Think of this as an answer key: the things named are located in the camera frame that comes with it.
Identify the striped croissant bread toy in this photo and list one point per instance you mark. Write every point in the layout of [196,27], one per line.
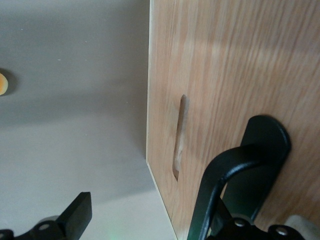
[3,83]

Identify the light wooden drawer cabinet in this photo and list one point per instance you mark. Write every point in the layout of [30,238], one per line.
[160,125]

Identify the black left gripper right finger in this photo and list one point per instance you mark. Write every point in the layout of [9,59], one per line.
[240,231]

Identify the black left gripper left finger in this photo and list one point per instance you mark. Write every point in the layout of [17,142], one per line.
[75,217]

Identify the light wooden drawer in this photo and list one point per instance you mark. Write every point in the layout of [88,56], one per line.
[237,62]

